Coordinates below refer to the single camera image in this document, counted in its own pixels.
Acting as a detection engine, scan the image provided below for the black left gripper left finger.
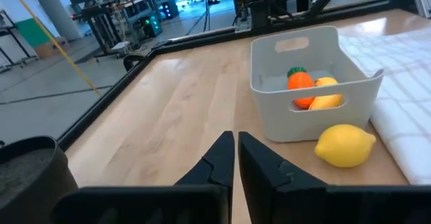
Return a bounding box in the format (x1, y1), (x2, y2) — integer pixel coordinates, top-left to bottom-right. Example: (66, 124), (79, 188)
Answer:
(50, 130), (236, 224)

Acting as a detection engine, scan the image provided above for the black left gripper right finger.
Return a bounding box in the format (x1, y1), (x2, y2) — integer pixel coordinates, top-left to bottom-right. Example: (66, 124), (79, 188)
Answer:
(238, 131), (431, 224)

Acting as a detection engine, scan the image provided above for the yellow toy lemon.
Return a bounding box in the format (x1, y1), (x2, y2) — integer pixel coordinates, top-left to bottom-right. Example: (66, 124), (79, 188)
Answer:
(314, 124), (377, 169)

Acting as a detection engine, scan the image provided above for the yellow toy banana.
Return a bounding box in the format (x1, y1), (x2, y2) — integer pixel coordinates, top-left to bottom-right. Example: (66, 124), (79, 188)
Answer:
(308, 77), (344, 111)

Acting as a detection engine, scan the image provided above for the orange toy carrot green top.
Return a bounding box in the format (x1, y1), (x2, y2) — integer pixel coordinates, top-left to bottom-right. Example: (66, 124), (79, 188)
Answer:
(286, 66), (316, 110)

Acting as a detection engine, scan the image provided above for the white waffle cloth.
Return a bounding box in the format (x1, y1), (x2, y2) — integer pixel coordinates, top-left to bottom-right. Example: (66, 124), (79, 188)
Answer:
(338, 27), (431, 186)

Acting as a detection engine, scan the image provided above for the green potted plant black pot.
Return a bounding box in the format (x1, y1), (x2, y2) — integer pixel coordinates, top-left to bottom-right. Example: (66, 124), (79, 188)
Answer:
(0, 135), (79, 224)

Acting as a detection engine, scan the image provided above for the black tripod stand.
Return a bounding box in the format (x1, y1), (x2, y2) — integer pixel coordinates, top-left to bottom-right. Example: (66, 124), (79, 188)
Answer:
(200, 0), (213, 33)

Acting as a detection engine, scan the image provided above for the black equipment workbench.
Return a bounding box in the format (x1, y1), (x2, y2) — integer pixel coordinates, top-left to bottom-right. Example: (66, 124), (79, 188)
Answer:
(70, 0), (179, 55)

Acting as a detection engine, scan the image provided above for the brown cardboard box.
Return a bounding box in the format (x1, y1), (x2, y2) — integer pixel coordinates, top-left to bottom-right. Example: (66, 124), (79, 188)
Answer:
(33, 37), (70, 59)

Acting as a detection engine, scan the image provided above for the green panel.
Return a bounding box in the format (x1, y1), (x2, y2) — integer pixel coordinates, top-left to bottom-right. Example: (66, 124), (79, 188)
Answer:
(15, 17), (51, 48)

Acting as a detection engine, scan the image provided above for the white plastic handled bin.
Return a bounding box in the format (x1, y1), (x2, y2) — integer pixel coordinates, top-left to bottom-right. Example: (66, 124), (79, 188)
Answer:
(249, 25), (385, 143)

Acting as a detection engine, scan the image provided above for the black aluminium table frame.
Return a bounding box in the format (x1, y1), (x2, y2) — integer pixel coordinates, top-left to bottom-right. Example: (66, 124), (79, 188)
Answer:
(57, 0), (431, 151)

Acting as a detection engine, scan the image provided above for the yellow hanging rope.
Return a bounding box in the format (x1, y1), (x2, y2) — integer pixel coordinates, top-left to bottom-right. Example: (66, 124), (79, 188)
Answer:
(5, 0), (102, 98)

